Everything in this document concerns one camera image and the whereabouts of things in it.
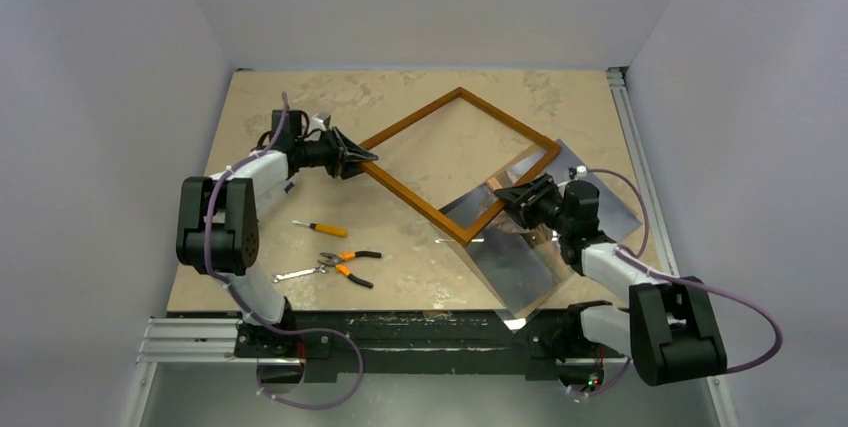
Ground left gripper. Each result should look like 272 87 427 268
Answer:
296 129 377 180

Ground clear glass pane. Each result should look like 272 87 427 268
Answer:
418 227 594 331

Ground yellow handled screwdriver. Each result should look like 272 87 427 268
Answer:
292 220 348 238

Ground mountain landscape photo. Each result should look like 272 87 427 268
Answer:
439 139 644 309

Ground wooden picture frame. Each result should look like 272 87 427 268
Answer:
361 86 562 246

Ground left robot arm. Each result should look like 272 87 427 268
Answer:
176 107 378 356

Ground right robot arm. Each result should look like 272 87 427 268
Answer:
494 175 728 386

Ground clear plastic organizer box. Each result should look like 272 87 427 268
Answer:
251 149 290 197

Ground orange black pliers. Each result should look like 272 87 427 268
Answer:
317 249 384 290

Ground small silver wrench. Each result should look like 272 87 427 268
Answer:
271 265 330 283

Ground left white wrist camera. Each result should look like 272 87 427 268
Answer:
310 112 332 131

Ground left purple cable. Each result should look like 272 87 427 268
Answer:
202 91 366 412

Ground purple cable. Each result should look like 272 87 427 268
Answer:
202 91 366 412
582 168 784 400

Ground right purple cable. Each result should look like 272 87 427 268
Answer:
582 168 784 400

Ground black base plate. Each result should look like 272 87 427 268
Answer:
234 309 623 383

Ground aluminium rail frame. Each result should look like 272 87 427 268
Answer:
119 66 740 427

